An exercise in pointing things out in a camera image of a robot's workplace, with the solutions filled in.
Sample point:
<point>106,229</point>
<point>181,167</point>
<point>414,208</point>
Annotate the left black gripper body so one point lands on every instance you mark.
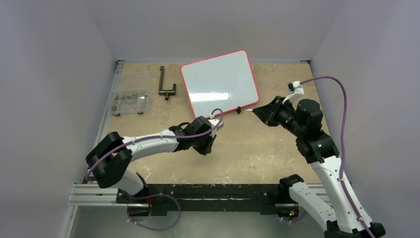
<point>207,142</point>

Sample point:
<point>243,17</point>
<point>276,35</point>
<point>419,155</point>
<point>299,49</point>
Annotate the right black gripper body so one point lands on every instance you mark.
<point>276,111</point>

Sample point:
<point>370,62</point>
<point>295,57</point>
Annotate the pink framed whiteboard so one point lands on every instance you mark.
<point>225,81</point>

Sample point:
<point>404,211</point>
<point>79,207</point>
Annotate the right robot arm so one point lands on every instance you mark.
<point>344,216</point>

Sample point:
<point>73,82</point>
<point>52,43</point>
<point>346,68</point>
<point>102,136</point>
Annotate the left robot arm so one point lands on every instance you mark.
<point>108,162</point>

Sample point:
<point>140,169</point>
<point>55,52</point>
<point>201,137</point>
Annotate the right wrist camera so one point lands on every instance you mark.
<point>296,91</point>

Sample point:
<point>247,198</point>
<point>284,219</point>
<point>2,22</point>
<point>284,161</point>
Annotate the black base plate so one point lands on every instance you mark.
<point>159,199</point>

